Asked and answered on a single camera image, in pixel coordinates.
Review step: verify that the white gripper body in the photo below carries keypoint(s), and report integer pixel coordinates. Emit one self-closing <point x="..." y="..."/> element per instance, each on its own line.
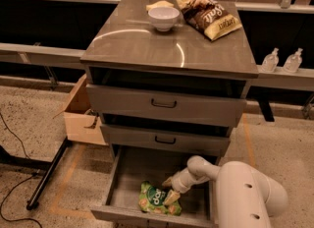
<point x="180" y="182"/>

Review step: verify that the green rice chip bag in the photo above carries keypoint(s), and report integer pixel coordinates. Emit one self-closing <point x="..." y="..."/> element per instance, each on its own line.
<point x="151" y="199"/>

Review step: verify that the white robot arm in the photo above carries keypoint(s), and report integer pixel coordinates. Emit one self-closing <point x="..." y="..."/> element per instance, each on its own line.
<point x="246" y="198"/>

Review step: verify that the grey middle drawer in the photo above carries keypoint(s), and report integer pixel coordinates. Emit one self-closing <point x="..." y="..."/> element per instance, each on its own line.
<point x="165" y="140"/>

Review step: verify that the grey open bottom drawer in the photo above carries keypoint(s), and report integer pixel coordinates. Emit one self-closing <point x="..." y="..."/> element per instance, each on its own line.
<point x="134" y="165"/>

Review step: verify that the grey drawer cabinet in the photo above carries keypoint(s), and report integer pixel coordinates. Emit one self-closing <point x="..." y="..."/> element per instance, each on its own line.
<point x="129" y="52"/>

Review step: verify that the grey top drawer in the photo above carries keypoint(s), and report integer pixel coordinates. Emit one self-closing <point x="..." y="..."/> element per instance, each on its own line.
<point x="159" y="105"/>

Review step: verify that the brown yellow chip bag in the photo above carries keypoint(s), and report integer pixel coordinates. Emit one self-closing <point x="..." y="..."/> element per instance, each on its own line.
<point x="208" y="17"/>

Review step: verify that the cardboard box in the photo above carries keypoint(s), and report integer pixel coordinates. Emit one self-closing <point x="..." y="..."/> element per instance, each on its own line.
<point x="81" y="124"/>

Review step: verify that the left clear sanitizer bottle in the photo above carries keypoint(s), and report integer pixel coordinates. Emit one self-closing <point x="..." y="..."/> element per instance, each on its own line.
<point x="270" y="61"/>

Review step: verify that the black metal stand leg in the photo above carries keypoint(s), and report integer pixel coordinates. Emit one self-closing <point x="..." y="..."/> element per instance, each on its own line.
<point x="32" y="203"/>

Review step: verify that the white ceramic bowl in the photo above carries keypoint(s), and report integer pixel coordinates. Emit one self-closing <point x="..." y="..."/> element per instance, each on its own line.
<point x="163" y="18"/>

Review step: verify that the yellow sponge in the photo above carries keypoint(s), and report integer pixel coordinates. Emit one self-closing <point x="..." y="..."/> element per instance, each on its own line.
<point x="162" y="3"/>

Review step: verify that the grey metal shelf rail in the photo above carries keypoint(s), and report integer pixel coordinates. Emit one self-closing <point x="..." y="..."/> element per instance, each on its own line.
<point x="303" y="79"/>

